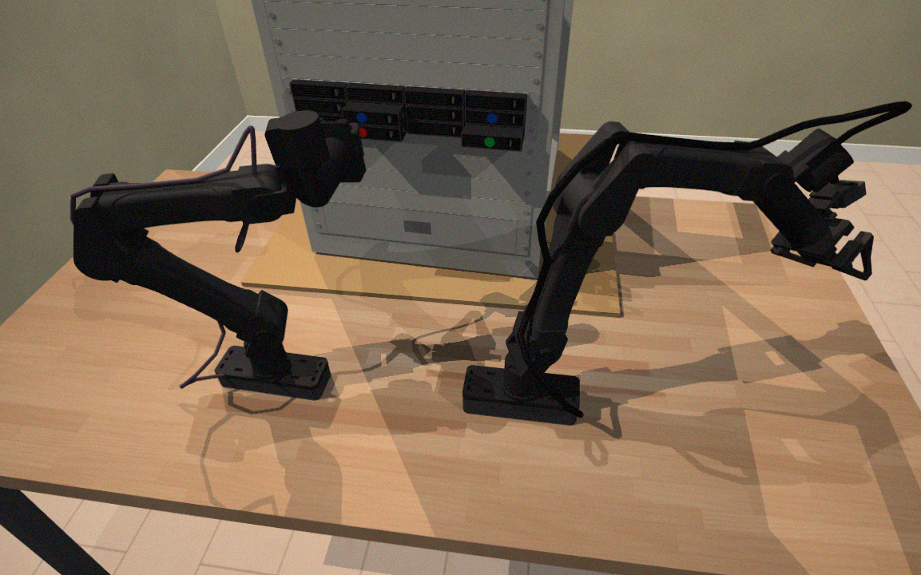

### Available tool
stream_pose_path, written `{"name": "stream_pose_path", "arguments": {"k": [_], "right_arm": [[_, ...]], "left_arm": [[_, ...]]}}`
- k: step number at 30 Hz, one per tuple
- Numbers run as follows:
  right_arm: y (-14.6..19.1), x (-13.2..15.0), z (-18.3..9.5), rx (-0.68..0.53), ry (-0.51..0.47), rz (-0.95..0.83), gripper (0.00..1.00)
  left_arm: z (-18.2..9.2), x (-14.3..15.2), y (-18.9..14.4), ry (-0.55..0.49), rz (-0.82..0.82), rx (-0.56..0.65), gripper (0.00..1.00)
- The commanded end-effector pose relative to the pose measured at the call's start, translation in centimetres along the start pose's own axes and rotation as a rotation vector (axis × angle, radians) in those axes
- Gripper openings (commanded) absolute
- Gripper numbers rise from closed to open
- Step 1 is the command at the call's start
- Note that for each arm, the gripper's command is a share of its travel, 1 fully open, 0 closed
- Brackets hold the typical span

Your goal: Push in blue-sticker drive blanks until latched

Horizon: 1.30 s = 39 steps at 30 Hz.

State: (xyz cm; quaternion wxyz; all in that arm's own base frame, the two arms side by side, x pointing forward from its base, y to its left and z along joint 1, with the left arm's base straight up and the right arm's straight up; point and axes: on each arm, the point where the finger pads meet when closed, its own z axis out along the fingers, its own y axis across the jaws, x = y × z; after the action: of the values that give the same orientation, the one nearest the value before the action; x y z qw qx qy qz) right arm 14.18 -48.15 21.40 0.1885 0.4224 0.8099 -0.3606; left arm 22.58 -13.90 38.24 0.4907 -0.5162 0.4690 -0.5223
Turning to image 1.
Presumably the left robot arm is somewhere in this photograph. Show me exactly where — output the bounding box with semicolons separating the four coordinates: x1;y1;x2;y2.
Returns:
73;110;341;390

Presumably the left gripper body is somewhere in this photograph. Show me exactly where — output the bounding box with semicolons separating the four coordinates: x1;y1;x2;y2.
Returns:
320;117;366;182

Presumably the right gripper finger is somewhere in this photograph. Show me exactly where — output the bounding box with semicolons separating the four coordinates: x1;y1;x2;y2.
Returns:
771;246;816;267
832;231;874;281

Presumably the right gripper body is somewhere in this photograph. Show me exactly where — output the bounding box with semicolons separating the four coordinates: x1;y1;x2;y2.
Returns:
771;180;863;269

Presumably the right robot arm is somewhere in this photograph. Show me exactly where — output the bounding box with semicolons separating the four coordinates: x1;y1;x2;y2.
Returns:
462;129;854;411

